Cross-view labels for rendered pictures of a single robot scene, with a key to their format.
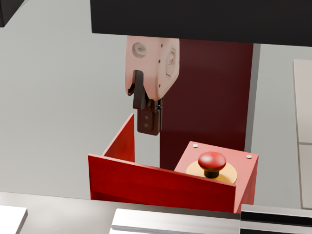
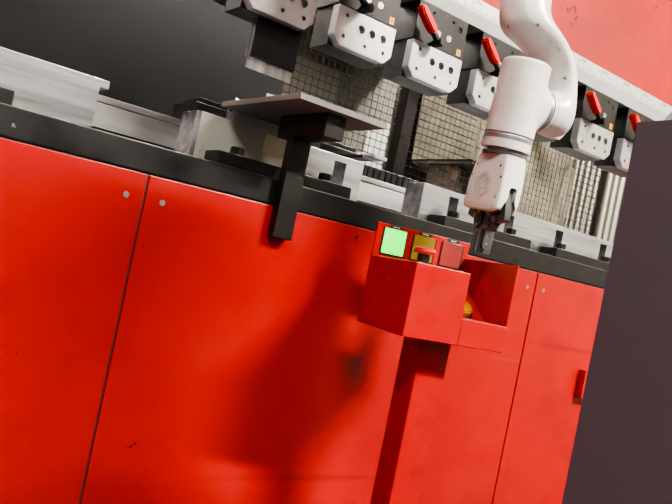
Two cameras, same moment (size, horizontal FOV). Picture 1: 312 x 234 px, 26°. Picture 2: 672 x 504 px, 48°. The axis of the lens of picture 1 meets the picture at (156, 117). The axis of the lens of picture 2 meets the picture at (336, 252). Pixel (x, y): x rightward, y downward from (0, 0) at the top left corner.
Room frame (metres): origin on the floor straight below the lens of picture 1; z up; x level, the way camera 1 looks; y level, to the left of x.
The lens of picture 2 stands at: (1.56, -1.08, 0.75)
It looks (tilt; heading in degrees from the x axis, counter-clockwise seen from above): 1 degrees up; 135
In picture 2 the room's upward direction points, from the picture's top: 12 degrees clockwise
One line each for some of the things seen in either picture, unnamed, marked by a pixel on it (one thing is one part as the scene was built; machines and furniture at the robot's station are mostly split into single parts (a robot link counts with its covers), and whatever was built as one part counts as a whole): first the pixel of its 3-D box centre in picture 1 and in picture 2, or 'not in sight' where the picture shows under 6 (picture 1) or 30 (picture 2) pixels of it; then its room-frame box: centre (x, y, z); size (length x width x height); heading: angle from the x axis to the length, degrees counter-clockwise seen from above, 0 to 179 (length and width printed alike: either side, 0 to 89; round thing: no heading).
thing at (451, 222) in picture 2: not in sight; (481, 233); (0.54, 0.38, 0.89); 0.30 x 0.05 x 0.03; 82
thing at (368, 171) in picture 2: not in sight; (412, 187); (0.11, 0.61, 1.02); 0.44 x 0.06 x 0.04; 82
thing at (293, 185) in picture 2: not in sight; (300, 178); (0.58, -0.23, 0.88); 0.14 x 0.04 x 0.22; 172
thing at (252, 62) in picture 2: not in sight; (272, 51); (0.40, -0.21, 1.13); 0.10 x 0.02 x 0.10; 82
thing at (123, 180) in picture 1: (177, 188); (438, 285); (0.76, -0.03, 0.75); 0.20 x 0.16 x 0.18; 71
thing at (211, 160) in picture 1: (211, 167); (423, 257); (0.76, -0.08, 0.79); 0.04 x 0.04 x 0.04
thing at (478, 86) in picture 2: not in sight; (485, 78); (0.48, 0.36, 1.26); 0.15 x 0.09 x 0.17; 82
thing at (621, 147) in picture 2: not in sight; (625, 143); (0.56, 0.96, 1.26); 0.15 x 0.09 x 0.17; 82
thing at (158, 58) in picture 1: (151, 49); (497, 180); (0.81, 0.01, 0.95); 0.10 x 0.07 x 0.11; 160
